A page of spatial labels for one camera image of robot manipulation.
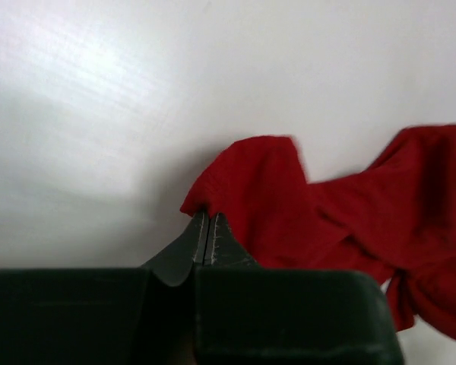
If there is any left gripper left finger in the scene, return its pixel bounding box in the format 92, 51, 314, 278
0, 212, 209, 364

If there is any red t shirt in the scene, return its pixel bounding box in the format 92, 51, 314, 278
181, 125, 456, 340

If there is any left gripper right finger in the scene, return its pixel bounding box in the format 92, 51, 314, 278
194, 214, 404, 364

